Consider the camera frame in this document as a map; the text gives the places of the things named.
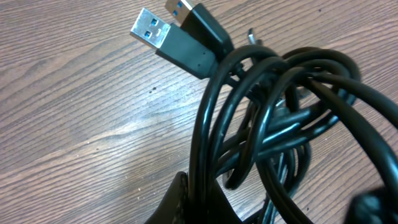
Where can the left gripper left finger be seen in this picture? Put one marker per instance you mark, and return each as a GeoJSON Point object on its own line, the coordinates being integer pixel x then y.
{"type": "Point", "coordinates": [171, 209]}

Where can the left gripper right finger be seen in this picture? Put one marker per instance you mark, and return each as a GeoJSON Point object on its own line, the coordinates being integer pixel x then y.
{"type": "Point", "coordinates": [221, 210]}

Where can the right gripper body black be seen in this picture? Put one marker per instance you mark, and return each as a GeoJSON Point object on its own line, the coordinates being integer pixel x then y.
{"type": "Point", "coordinates": [372, 207]}

